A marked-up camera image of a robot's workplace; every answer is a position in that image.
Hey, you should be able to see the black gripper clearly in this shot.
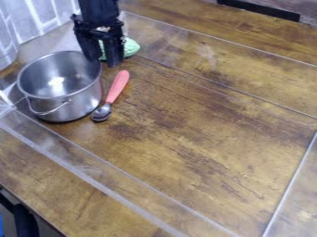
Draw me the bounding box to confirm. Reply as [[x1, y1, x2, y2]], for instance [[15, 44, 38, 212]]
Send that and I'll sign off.
[[71, 0, 125, 68]]

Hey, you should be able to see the silver metal pot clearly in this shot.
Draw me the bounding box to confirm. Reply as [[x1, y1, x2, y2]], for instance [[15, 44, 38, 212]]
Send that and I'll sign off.
[[18, 51, 104, 122]]

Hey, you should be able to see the black bar at back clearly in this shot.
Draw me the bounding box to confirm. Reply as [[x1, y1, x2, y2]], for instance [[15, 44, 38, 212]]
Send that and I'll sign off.
[[217, 0, 301, 22]]

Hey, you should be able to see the black table leg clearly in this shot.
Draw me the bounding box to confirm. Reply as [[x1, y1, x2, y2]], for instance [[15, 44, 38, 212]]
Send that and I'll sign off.
[[0, 193, 40, 237]]

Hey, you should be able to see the red handled metal spoon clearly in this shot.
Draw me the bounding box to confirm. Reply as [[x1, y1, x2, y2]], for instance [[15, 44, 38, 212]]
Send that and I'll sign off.
[[91, 70, 130, 122]]

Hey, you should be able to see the clear acrylic tray wall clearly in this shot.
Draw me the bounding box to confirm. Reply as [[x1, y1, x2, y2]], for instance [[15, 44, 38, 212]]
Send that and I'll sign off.
[[0, 14, 317, 237]]

